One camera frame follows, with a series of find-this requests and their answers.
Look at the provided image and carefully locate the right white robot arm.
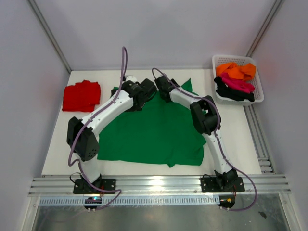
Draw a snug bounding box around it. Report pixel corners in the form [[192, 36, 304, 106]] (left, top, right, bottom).
[[154, 75, 238, 192]]

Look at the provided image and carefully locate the aluminium front rail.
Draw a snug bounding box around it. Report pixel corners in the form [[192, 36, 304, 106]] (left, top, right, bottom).
[[28, 174, 291, 197]]

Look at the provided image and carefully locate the right corner frame post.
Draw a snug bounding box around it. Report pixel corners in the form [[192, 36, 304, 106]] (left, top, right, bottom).
[[246, 0, 285, 57]]

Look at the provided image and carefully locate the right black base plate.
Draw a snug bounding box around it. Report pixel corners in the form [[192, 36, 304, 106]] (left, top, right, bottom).
[[200, 176, 245, 193]]

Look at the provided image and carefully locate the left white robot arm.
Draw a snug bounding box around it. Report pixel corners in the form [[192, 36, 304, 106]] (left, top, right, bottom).
[[66, 76, 156, 193]]

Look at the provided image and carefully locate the corner frame post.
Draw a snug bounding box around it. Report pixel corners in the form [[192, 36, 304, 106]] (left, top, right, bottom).
[[246, 0, 285, 57], [26, 0, 72, 74]]

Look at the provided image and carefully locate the white slotted cable duct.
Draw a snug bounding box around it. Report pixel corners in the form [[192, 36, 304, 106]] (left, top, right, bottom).
[[38, 195, 219, 206]]

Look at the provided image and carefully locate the black t shirt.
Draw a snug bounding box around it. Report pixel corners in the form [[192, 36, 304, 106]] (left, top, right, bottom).
[[214, 77, 255, 102]]

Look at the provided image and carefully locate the pink t shirt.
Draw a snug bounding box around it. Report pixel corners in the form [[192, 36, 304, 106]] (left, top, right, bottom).
[[220, 73, 255, 94]]

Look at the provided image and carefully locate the orange t shirt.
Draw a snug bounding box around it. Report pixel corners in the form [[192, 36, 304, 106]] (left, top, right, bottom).
[[215, 62, 257, 81]]

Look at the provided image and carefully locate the green t shirt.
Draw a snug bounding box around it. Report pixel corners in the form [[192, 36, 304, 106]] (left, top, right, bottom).
[[97, 77, 207, 168]]

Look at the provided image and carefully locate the left black controller board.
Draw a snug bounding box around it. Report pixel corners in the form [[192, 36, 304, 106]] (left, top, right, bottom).
[[83, 196, 102, 210]]

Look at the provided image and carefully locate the folded red t shirt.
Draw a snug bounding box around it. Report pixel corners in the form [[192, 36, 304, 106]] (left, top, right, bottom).
[[62, 80, 101, 112]]

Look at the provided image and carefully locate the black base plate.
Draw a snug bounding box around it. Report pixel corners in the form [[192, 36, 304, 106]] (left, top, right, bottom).
[[73, 178, 116, 194], [200, 176, 245, 193]]

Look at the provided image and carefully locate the right black controller board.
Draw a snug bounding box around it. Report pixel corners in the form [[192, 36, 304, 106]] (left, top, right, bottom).
[[218, 195, 236, 210]]

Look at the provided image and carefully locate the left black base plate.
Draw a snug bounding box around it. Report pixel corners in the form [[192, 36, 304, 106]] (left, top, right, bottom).
[[73, 178, 116, 194]]

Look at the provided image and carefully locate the white plastic basket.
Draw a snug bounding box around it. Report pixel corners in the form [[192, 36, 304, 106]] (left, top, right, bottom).
[[212, 55, 264, 106]]

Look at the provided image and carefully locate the left corner frame post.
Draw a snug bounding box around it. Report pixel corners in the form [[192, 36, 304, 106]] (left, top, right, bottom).
[[26, 0, 72, 74]]

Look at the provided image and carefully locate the black controller board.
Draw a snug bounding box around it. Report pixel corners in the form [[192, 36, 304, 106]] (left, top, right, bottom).
[[218, 195, 236, 210], [83, 196, 102, 210]]

